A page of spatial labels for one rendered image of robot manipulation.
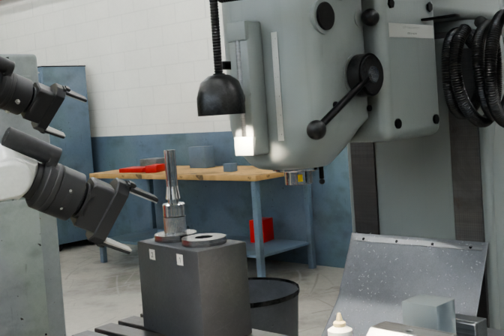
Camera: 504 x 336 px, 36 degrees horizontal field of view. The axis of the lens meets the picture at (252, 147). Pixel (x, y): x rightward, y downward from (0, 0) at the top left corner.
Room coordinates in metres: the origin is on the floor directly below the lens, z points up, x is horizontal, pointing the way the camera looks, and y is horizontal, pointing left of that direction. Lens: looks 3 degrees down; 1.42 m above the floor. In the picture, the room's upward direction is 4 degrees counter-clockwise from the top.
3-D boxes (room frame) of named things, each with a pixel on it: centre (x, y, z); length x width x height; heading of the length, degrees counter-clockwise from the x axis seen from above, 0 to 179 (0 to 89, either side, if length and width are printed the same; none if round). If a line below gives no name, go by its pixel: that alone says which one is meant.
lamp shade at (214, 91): (1.15, 0.04, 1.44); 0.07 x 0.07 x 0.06
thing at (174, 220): (1.59, 0.17, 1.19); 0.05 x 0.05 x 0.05
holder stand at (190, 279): (1.55, 0.14, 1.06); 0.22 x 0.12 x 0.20; 40
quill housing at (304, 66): (1.30, -0.08, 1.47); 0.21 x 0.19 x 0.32; 47
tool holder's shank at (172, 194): (1.59, 0.17, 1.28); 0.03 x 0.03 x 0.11
